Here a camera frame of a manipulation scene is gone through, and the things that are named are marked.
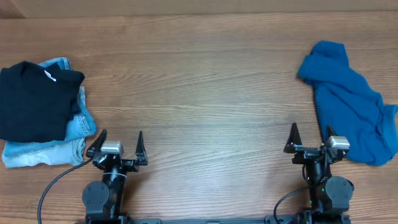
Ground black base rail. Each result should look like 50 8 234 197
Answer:
74 213 352 224

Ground folded light blue jeans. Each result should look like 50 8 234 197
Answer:
2 57 97 168

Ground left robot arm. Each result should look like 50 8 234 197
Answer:
82 129 148 224

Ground folded black shirt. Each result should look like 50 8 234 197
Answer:
1 61 85 142

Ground blue polo shirt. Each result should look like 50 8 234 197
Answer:
298 40 397 166

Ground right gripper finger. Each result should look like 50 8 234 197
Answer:
326 125 337 143
284 123 302 152

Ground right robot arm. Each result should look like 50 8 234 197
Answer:
283 123 354 224

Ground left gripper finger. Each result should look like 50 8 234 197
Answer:
87 129 107 152
135 131 147 158

